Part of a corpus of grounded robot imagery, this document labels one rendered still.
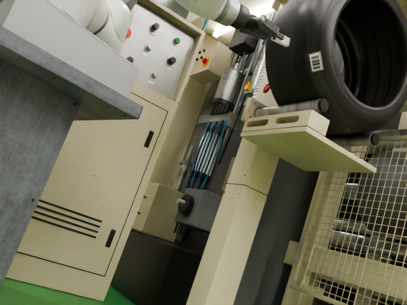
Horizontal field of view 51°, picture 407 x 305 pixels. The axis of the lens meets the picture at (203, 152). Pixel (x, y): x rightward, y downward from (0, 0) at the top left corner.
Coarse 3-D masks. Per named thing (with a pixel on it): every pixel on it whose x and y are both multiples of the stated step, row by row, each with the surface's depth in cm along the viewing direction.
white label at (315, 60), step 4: (316, 52) 138; (312, 56) 139; (316, 56) 138; (320, 56) 138; (312, 60) 139; (316, 60) 139; (320, 60) 138; (312, 64) 140; (316, 64) 139; (320, 64) 138; (312, 68) 140; (316, 68) 139; (320, 68) 138
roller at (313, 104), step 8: (288, 104) 153; (296, 104) 148; (304, 104) 145; (312, 104) 141; (320, 104) 139; (256, 112) 167; (264, 112) 163; (272, 112) 159; (280, 112) 155; (288, 112) 151; (320, 112) 141
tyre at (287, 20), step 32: (320, 0) 142; (352, 0) 170; (384, 0) 154; (288, 32) 148; (320, 32) 139; (352, 32) 183; (384, 32) 174; (288, 64) 147; (352, 64) 186; (384, 64) 178; (288, 96) 153; (320, 96) 143; (352, 96) 145; (384, 96) 174; (352, 128) 151
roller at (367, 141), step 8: (328, 136) 170; (336, 136) 167; (344, 136) 163; (352, 136) 159; (360, 136) 156; (368, 136) 153; (376, 136) 153; (344, 144) 163; (352, 144) 159; (360, 144) 156; (368, 144) 154; (376, 144) 153
